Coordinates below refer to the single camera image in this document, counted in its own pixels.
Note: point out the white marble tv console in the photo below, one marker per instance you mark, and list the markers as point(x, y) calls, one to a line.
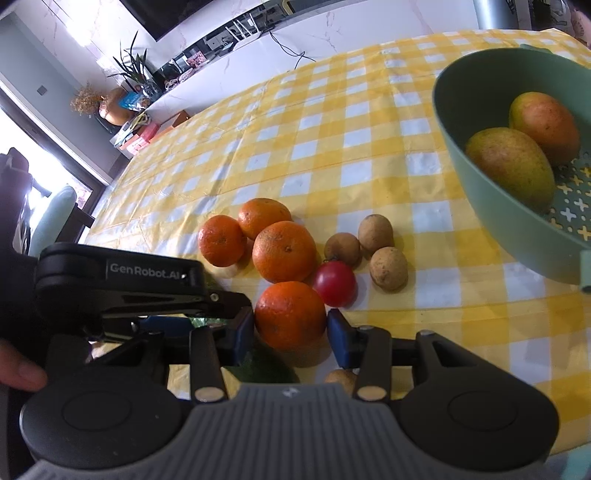
point(323, 32)

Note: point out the large orange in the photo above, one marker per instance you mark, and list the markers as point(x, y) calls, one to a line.
point(290, 314)
point(284, 251)

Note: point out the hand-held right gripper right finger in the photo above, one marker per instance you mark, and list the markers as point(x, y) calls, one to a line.
point(339, 341)

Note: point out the teal chair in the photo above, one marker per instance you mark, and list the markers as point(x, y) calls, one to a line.
point(55, 217)

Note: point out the brown round fruit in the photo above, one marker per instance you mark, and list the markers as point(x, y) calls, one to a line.
point(388, 268)
point(341, 379)
point(342, 249)
point(376, 233)

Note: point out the yellow checked tablecloth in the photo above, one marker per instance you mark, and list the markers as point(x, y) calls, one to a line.
point(369, 115)

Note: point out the person's left hand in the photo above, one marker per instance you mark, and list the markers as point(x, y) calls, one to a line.
point(21, 369)

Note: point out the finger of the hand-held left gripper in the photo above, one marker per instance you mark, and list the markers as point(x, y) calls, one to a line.
point(226, 307)
point(166, 330)

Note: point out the potted green plant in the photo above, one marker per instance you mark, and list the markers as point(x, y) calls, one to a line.
point(134, 69)

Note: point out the orange vase with dried flowers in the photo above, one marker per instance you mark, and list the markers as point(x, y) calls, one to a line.
point(113, 108)

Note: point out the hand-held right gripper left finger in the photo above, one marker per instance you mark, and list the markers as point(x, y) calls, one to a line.
point(243, 337)

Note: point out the black television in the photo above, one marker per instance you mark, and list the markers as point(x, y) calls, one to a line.
point(175, 14)

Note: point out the green bowl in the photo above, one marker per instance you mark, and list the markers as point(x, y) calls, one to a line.
point(461, 87)

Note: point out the green cucumber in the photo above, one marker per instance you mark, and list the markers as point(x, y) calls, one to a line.
point(261, 369)

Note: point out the pink box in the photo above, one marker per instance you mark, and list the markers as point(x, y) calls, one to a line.
point(141, 138)

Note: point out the red tomato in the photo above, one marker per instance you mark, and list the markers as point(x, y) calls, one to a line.
point(334, 284)

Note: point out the silver trash can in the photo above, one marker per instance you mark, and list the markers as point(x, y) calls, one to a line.
point(494, 14)

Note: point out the glass door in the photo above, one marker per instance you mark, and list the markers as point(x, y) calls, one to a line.
point(46, 152)

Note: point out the white router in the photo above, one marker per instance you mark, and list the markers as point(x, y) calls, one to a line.
point(242, 25)

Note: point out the small orange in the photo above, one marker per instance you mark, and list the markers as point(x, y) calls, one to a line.
point(264, 217)
point(221, 241)

